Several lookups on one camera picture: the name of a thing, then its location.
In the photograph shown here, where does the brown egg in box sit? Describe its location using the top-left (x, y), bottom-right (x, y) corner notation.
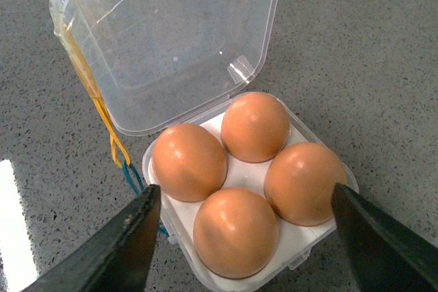
top-left (152, 123), bottom-right (227, 202)

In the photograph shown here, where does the brown box egg right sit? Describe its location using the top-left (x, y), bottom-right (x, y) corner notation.
top-left (263, 142), bottom-right (348, 226)

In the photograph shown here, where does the blue rubber band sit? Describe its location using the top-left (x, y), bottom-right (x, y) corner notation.
top-left (122, 161), bottom-right (170, 238)

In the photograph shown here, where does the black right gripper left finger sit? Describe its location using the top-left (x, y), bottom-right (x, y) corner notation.
top-left (24, 185), bottom-right (161, 291)

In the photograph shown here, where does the brown box egg back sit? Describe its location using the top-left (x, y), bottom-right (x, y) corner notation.
top-left (220, 92), bottom-right (289, 163)

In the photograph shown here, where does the clear plastic egg box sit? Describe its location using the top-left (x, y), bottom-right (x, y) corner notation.
top-left (49, 0), bottom-right (359, 292)

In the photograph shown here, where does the brown top egg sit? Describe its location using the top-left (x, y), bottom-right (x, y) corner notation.
top-left (193, 187), bottom-right (279, 279)

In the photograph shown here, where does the yellow rubber band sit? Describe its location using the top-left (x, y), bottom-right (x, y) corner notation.
top-left (63, 25), bottom-right (131, 168)

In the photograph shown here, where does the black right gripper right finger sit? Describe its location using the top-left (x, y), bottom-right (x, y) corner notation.
top-left (331, 183), bottom-right (437, 291)

